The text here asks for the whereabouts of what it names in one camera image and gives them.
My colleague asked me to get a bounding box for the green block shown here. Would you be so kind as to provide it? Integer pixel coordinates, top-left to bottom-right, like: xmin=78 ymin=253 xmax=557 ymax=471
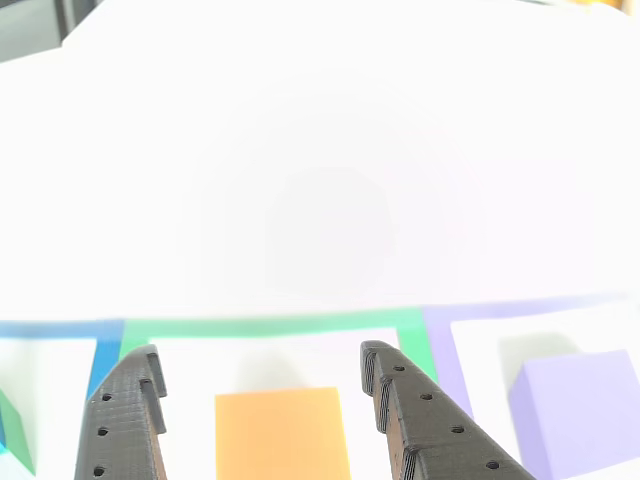
xmin=0 ymin=388 xmax=37 ymax=477

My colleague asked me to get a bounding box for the large purple block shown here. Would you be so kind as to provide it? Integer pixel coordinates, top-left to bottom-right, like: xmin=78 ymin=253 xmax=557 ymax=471
xmin=508 ymin=348 xmax=640 ymax=480

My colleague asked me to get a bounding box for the orange block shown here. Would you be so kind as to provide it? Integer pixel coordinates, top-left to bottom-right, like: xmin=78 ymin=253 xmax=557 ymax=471
xmin=214 ymin=386 xmax=352 ymax=480

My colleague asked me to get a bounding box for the blue square frame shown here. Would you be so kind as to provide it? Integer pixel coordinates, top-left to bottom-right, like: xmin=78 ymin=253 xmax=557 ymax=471
xmin=0 ymin=319 xmax=125 ymax=401

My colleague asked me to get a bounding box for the purple square frame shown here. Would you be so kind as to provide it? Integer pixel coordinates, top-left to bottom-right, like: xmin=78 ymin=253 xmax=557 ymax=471
xmin=422 ymin=292 xmax=631 ymax=421

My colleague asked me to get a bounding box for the green square frame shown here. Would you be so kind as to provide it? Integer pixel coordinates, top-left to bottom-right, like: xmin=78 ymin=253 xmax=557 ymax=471
xmin=118 ymin=307 xmax=440 ymax=386

